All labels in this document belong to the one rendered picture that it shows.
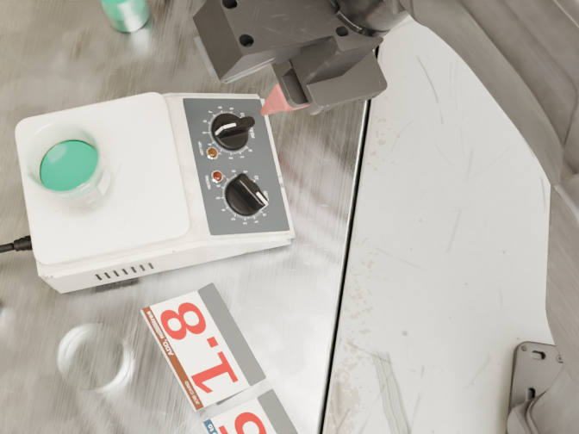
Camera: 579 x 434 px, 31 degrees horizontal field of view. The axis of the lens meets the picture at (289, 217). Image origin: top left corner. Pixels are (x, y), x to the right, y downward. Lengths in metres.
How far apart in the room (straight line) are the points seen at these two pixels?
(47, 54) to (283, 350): 0.33
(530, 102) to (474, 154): 0.43
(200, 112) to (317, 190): 0.12
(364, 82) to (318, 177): 0.18
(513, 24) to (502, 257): 0.42
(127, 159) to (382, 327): 0.25
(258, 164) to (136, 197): 0.11
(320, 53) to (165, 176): 0.19
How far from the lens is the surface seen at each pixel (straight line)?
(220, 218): 0.81
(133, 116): 0.82
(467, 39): 0.51
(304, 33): 0.64
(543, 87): 0.46
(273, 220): 0.84
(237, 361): 0.85
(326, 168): 0.89
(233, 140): 0.84
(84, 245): 0.79
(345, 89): 0.71
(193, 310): 0.85
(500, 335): 0.87
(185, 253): 0.82
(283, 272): 0.86
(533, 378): 0.86
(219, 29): 0.63
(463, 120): 0.91
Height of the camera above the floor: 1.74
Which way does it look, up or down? 74 degrees down
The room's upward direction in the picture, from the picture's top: 3 degrees counter-clockwise
